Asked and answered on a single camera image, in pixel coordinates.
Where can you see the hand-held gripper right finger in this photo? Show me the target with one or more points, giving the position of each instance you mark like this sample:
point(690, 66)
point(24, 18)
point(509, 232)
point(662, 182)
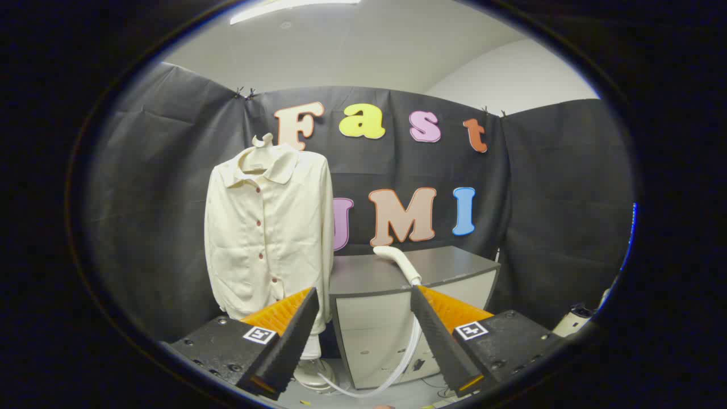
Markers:
point(440, 346)

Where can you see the black backdrop cloth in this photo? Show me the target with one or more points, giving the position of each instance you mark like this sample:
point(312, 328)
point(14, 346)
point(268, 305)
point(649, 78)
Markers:
point(170, 199)

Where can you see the cream button-up shirt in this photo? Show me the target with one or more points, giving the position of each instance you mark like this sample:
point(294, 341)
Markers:
point(267, 238)

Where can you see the white device with black top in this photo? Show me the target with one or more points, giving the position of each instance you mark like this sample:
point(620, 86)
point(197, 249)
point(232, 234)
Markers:
point(573, 321)

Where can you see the ceiling light strip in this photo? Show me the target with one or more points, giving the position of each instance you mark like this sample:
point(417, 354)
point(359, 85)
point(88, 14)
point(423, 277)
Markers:
point(272, 8)

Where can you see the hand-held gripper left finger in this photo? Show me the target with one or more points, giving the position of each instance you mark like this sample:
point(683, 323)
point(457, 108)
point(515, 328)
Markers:
point(295, 346)

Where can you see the white cabinet with grey top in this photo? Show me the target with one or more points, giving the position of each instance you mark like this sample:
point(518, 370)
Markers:
point(375, 329)

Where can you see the white garment steamer base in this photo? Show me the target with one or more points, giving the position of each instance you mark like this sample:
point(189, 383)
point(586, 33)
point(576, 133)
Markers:
point(312, 372)

